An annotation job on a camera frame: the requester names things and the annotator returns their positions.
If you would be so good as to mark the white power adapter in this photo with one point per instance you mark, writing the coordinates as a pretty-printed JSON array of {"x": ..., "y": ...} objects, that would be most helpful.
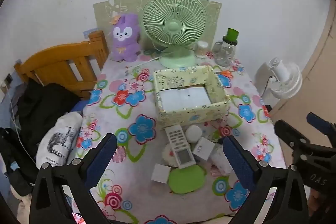
[
  {"x": 160, "y": 173},
  {"x": 203, "y": 148}
]

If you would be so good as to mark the glass jar with green lid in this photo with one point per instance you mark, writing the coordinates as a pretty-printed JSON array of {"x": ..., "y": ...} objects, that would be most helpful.
[{"x": 224, "y": 52}]

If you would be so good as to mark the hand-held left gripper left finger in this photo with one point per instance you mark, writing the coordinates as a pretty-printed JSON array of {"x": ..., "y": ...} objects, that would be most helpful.
[{"x": 101, "y": 158}]

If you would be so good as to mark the yellow patterned storage box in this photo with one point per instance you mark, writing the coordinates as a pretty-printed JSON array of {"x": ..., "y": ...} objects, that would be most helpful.
[{"x": 194, "y": 115}]

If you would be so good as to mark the white printed bag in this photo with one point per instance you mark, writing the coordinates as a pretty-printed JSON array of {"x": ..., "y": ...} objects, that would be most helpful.
[{"x": 57, "y": 140}]

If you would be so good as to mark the white round container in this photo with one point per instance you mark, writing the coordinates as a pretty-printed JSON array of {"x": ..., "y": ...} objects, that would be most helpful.
[{"x": 193, "y": 134}]

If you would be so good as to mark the clear cotton swab packet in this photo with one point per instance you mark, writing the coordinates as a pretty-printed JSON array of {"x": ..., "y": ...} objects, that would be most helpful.
[{"x": 220, "y": 161}]

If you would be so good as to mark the black bag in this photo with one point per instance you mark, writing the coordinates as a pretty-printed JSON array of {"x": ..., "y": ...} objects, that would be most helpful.
[{"x": 13, "y": 161}]

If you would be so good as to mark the beige wooden cabinet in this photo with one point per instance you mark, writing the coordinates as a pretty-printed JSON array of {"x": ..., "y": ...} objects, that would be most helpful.
[{"x": 312, "y": 77}]

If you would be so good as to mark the white floor fan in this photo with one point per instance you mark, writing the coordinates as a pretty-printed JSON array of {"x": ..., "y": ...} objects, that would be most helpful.
[{"x": 284, "y": 79}]

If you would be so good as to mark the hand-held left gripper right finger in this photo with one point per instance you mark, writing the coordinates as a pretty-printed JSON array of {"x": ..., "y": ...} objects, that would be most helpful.
[{"x": 237, "y": 161}]

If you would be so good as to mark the white remote control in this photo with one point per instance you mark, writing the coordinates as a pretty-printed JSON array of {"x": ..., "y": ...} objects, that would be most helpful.
[{"x": 179, "y": 145}]

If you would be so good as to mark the green desk fan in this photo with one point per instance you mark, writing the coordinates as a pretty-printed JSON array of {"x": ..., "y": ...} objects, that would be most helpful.
[{"x": 173, "y": 27}]

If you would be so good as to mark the blue wall sticker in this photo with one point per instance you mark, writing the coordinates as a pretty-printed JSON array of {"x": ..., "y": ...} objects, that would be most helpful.
[{"x": 89, "y": 31}]

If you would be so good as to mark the small black box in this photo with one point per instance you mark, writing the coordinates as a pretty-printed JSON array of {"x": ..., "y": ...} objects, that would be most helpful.
[{"x": 267, "y": 108}]

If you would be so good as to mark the cotton swab jar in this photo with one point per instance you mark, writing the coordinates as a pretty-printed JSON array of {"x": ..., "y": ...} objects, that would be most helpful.
[{"x": 202, "y": 48}]

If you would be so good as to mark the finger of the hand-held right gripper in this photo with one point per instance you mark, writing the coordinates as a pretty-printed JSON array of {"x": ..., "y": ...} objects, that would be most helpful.
[
  {"x": 319, "y": 123},
  {"x": 288, "y": 133}
]

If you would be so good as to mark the black clothing pile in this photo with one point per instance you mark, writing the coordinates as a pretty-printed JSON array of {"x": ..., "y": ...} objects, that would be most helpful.
[{"x": 42, "y": 106}]

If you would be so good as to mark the white tissue packs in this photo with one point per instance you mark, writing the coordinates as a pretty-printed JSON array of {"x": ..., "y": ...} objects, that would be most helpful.
[{"x": 183, "y": 98}]

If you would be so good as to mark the wall socket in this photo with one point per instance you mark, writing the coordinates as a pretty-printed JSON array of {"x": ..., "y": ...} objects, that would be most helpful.
[{"x": 8, "y": 78}]

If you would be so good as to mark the green oval case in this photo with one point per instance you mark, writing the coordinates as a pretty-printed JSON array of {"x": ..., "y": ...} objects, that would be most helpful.
[{"x": 186, "y": 178}]

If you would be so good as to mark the purple plush rabbit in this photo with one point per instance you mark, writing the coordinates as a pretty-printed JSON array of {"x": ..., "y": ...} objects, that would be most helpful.
[{"x": 123, "y": 43}]

